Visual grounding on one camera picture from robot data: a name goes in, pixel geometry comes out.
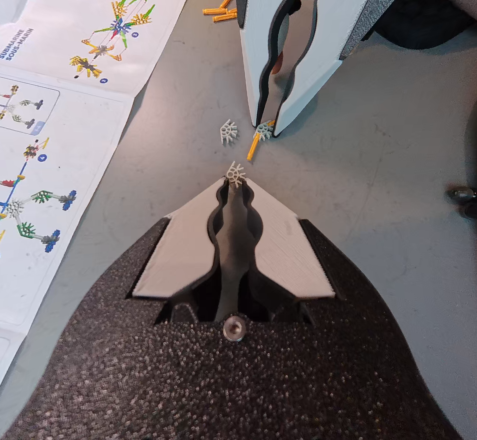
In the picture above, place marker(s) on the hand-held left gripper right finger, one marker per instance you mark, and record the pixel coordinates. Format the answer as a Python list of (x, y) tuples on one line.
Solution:
[(290, 257)]

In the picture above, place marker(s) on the white building instruction sheet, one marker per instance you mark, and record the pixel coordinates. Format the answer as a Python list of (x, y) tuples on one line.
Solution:
[(74, 131)]

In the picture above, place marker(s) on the person's right hand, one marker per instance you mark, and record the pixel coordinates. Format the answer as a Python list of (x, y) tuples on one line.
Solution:
[(278, 64)]

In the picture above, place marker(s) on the grey snowflake connector piece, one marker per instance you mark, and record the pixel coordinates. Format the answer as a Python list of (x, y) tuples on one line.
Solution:
[(263, 131), (228, 132), (235, 173)]

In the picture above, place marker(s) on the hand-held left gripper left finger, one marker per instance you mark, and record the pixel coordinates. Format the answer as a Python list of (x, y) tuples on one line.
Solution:
[(175, 257)]

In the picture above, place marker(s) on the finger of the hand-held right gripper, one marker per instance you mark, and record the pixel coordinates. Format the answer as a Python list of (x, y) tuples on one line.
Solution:
[(261, 19), (328, 37)]

